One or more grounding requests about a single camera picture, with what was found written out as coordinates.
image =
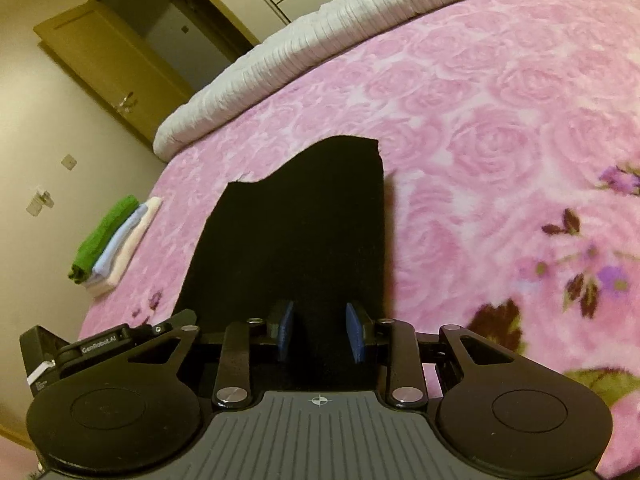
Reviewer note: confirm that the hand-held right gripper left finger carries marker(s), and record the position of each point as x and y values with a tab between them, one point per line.
286	332

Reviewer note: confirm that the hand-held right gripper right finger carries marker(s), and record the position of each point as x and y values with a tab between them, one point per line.
356	332

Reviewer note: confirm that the black cloth garment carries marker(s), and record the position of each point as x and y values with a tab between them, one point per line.
300	230

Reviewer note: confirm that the folded white cloth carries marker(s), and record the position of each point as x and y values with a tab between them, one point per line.
132	255

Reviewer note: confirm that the folded light blue cloth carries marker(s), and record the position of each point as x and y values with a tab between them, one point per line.
122	245

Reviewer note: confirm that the folded green cloth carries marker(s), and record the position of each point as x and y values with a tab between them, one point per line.
102	235

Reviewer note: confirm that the white ribbed quilt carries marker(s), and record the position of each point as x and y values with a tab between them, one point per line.
310	45

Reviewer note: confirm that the wooden door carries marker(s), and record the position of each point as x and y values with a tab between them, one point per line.
120	60

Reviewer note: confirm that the wall socket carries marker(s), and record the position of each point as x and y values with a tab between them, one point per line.
41	202

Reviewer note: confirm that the square wall switch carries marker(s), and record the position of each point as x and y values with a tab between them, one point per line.
68	162

